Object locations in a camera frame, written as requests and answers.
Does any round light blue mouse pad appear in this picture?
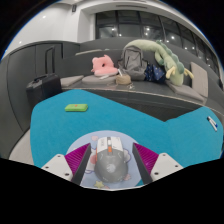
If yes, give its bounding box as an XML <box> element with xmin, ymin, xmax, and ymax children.
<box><xmin>65</xmin><ymin>130</ymin><xmax>144</xmax><ymax>190</ymax></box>

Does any green plush dragon toy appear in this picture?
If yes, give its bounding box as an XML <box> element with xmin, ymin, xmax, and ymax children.
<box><xmin>123</xmin><ymin>39</ymin><xmax>195</xmax><ymax>86</ymax></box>

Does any grey white computer mouse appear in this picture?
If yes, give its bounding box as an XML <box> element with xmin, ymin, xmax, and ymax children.
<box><xmin>93</xmin><ymin>135</ymin><xmax>129</xmax><ymax>184</ymax></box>

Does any black suitcase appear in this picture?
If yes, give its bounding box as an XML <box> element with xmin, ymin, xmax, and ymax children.
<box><xmin>25</xmin><ymin>45</ymin><xmax>63</xmax><ymax>109</ymax></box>

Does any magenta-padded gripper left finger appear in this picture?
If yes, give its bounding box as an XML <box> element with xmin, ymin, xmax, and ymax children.
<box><xmin>41</xmin><ymin>143</ymin><xmax>93</xmax><ymax>186</ymax></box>

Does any pink plush cushion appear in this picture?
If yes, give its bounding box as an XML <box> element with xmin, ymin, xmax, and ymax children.
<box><xmin>90</xmin><ymin>54</ymin><xmax>119</xmax><ymax>77</ymax></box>

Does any small tan pouch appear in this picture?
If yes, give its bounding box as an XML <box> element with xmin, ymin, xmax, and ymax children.
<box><xmin>115</xmin><ymin>73</ymin><xmax>132</xmax><ymax>86</ymax></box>

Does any blue-capped white marker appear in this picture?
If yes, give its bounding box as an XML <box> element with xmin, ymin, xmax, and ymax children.
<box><xmin>207</xmin><ymin>115</ymin><xmax>219</xmax><ymax>130</ymax></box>

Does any small green eraser block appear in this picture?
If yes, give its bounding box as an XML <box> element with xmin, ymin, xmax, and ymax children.
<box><xmin>64</xmin><ymin>103</ymin><xmax>89</xmax><ymax>113</ymax></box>

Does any dark blue patterned bag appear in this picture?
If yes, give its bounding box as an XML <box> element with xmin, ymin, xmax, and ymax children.
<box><xmin>144</xmin><ymin>63</ymin><xmax>167</xmax><ymax>84</ymax></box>

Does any grey backpack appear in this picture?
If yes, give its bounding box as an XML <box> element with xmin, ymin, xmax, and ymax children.
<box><xmin>118</xmin><ymin>44</ymin><xmax>148</xmax><ymax>82</ymax></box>

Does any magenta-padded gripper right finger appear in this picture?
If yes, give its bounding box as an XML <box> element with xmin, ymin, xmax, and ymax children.
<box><xmin>131</xmin><ymin>142</ymin><xmax>184</xmax><ymax>186</ymax></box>

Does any flat grey seat cushion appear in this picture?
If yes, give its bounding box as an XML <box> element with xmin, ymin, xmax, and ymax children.
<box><xmin>59</xmin><ymin>74</ymin><xmax>85</xmax><ymax>88</ymax></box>
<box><xmin>81</xmin><ymin>73</ymin><xmax>118</xmax><ymax>86</ymax></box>
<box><xmin>165</xmin><ymin>79</ymin><xmax>205</xmax><ymax>103</ymax></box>

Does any upright grey seat cushion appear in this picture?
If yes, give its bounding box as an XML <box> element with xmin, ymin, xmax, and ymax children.
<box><xmin>190</xmin><ymin>61</ymin><xmax>210</xmax><ymax>98</ymax></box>

